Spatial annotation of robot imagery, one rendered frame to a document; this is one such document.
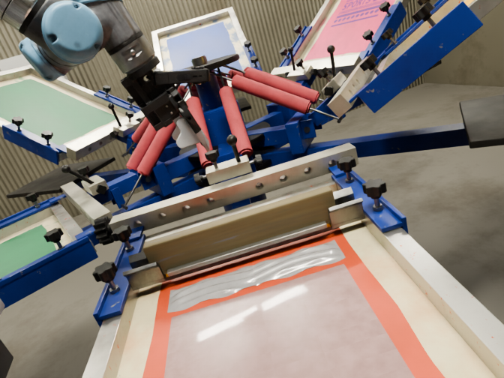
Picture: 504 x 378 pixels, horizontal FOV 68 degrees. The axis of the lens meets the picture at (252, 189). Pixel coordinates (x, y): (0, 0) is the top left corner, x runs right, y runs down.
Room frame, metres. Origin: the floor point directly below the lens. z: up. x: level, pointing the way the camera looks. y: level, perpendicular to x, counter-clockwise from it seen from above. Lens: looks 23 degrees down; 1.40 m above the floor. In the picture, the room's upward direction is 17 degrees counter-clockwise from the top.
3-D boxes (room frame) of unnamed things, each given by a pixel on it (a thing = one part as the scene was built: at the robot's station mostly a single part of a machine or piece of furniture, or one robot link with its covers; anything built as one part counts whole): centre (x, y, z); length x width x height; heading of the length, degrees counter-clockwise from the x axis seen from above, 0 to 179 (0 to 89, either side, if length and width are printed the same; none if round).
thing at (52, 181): (1.88, 0.63, 0.91); 1.34 x 0.41 x 0.08; 60
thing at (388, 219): (0.73, -0.23, 0.97); 0.30 x 0.05 x 0.07; 0
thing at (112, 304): (0.73, 0.32, 0.97); 0.30 x 0.05 x 0.07; 0
